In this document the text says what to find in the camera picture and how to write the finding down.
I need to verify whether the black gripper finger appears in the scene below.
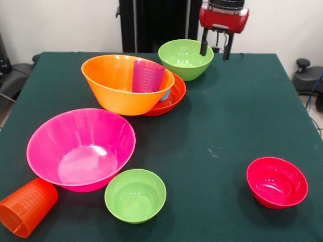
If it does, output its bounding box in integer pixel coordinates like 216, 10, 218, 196
199, 27, 209, 57
222, 32, 235, 61

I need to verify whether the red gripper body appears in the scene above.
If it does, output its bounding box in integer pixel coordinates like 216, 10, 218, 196
198, 2, 250, 35

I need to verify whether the large green bowl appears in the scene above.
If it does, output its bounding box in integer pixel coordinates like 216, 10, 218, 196
157, 39, 214, 82

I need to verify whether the red-orange bowl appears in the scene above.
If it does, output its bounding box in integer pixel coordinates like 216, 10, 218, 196
142, 72, 187, 117

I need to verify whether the blue cup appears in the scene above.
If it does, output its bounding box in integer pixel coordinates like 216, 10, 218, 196
160, 88, 173, 102

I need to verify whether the purple cup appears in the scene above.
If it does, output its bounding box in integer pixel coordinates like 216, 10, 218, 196
131, 59, 167, 93

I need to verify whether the large orange bowl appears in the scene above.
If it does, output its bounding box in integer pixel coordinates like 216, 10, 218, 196
81, 54, 176, 116

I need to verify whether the large pink bowl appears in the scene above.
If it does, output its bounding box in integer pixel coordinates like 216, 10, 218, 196
26, 108, 137, 193

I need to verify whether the small green bowl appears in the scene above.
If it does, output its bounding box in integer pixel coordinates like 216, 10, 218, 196
104, 168, 167, 224

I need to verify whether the red-orange cup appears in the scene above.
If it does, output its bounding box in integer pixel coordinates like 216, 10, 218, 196
0, 177, 59, 238

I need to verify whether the small pink bowl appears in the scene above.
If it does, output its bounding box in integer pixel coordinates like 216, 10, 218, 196
246, 157, 309, 210

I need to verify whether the dark green table cloth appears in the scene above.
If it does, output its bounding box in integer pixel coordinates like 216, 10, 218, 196
0, 51, 323, 242

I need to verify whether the black wall cable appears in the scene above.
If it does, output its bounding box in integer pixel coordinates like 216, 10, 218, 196
211, 31, 225, 53

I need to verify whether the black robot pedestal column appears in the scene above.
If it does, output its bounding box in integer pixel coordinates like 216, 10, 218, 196
116, 0, 204, 53

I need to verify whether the black pedestal leg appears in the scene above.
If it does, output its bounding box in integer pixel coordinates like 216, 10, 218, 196
292, 58, 323, 113
0, 63, 33, 101

